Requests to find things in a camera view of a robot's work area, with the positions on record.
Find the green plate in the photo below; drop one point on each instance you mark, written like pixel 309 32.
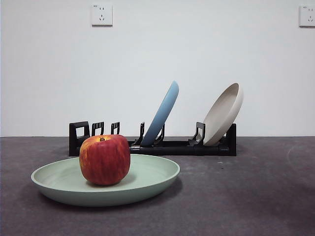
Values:
pixel 147 182

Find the red apple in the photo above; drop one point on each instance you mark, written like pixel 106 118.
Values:
pixel 104 159

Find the blue plate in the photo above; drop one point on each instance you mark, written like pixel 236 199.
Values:
pixel 162 113

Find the black plate rack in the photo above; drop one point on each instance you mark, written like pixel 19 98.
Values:
pixel 172 150

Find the beige plate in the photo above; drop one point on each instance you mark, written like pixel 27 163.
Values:
pixel 221 115

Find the white wall socket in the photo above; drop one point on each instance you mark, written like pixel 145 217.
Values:
pixel 307 16
pixel 102 14

